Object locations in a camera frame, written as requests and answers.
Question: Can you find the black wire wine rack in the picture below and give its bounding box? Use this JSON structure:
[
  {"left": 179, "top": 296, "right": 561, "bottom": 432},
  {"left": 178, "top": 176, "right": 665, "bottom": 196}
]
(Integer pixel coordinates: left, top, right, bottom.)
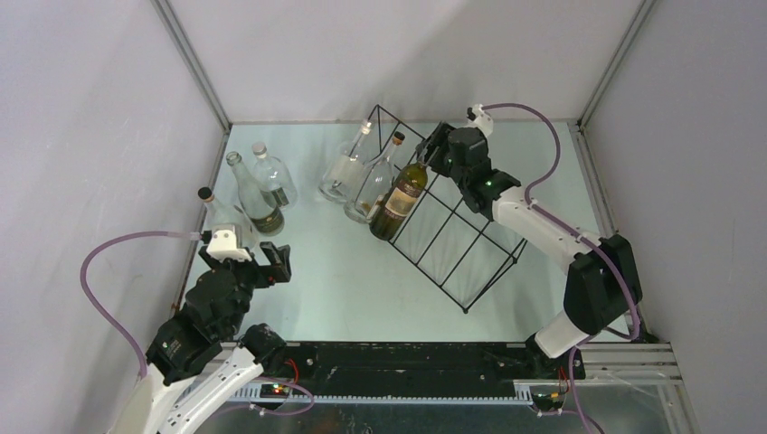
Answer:
[{"left": 386, "top": 120, "right": 527, "bottom": 313}]

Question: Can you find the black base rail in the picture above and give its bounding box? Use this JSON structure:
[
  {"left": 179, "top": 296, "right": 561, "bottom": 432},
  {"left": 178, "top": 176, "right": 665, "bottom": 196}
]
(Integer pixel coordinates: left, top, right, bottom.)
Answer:
[{"left": 215, "top": 341, "right": 678, "bottom": 420}]

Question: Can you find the tall clear champagne label bottle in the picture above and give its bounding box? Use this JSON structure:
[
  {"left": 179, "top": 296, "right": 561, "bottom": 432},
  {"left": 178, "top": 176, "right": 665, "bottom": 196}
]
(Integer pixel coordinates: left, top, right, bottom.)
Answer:
[{"left": 225, "top": 151, "right": 284, "bottom": 236}]

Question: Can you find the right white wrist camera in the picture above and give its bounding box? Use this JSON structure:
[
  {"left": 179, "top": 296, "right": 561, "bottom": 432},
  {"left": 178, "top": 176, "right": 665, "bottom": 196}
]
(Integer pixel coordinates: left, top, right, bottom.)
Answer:
[{"left": 466, "top": 103, "right": 494, "bottom": 138}]

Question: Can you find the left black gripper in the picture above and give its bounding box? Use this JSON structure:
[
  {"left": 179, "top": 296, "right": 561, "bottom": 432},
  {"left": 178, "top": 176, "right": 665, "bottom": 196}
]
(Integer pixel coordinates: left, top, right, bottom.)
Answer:
[{"left": 202, "top": 240, "right": 292, "bottom": 335}]

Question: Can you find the clear bottle white frosted label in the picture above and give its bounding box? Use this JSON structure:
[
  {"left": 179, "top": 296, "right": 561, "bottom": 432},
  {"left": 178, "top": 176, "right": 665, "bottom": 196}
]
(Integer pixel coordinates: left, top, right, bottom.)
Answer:
[{"left": 317, "top": 120, "right": 374, "bottom": 203}]

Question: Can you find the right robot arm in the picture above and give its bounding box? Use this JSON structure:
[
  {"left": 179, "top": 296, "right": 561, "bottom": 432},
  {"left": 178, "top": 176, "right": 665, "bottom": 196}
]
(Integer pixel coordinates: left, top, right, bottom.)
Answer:
[{"left": 416, "top": 122, "right": 642, "bottom": 378}]

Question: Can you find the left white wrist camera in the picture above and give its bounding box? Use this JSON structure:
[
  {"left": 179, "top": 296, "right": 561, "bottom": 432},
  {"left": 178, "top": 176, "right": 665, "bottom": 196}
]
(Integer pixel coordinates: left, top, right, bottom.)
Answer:
[{"left": 203, "top": 223, "right": 258, "bottom": 262}]

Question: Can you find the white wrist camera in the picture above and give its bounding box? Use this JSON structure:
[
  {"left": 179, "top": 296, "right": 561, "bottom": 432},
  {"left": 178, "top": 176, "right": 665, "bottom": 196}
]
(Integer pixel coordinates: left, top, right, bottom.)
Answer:
[
  {"left": 466, "top": 103, "right": 494, "bottom": 138},
  {"left": 203, "top": 223, "right": 258, "bottom": 262}
]

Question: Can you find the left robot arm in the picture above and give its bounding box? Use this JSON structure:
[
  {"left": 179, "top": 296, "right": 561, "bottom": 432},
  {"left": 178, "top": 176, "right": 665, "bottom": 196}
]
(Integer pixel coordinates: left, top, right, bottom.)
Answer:
[{"left": 110, "top": 241, "right": 292, "bottom": 433}]

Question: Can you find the clear bottle cork stopper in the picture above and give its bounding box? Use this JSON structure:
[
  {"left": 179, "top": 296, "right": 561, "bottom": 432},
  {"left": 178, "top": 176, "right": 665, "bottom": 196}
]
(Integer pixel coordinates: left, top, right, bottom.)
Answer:
[{"left": 344, "top": 131, "right": 405, "bottom": 224}]

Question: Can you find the short clear bottle white cap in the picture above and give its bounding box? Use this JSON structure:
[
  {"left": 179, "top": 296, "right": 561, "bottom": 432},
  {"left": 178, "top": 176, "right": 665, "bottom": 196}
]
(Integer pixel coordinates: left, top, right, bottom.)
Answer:
[{"left": 251, "top": 142, "right": 298, "bottom": 210}]

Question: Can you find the clear bottle brown cork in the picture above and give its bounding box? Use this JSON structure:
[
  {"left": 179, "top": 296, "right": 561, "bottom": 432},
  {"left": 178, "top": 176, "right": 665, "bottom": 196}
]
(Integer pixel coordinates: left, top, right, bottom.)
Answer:
[{"left": 197, "top": 187, "right": 259, "bottom": 251}]

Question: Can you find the dark green wine bottle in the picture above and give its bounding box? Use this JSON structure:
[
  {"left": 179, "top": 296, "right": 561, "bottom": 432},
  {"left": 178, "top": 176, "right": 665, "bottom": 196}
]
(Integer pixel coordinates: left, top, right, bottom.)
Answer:
[{"left": 369, "top": 160, "right": 428, "bottom": 241}]

